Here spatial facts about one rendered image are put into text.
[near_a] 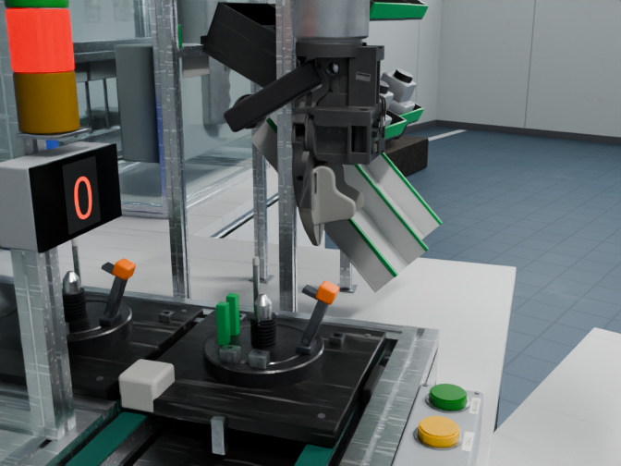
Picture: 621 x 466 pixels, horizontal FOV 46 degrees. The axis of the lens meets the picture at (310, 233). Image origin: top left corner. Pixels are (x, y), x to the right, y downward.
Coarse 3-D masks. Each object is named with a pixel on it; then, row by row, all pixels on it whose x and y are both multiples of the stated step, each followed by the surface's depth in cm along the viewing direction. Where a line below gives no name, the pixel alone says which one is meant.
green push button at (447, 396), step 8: (440, 384) 79; (448, 384) 79; (432, 392) 77; (440, 392) 77; (448, 392) 77; (456, 392) 77; (464, 392) 77; (432, 400) 76; (440, 400) 76; (448, 400) 76; (456, 400) 76; (464, 400) 76; (440, 408) 76; (448, 408) 76; (456, 408) 76
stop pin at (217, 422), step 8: (216, 416) 74; (224, 416) 74; (216, 424) 73; (224, 424) 73; (216, 432) 73; (224, 432) 73; (216, 440) 74; (224, 440) 74; (216, 448) 74; (224, 448) 74
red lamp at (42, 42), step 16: (16, 16) 58; (32, 16) 58; (48, 16) 58; (64, 16) 59; (16, 32) 58; (32, 32) 58; (48, 32) 58; (64, 32) 59; (16, 48) 59; (32, 48) 58; (48, 48) 59; (64, 48) 60; (16, 64) 59; (32, 64) 59; (48, 64) 59; (64, 64) 60
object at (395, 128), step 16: (224, 16) 100; (240, 16) 99; (256, 16) 109; (272, 16) 110; (208, 32) 102; (224, 32) 100; (240, 32) 99; (256, 32) 98; (272, 32) 97; (208, 48) 102; (224, 48) 101; (240, 48) 100; (256, 48) 99; (272, 48) 98; (224, 64) 102; (240, 64) 101; (256, 64) 99; (272, 64) 98; (256, 80) 100; (272, 80) 99; (400, 128) 104
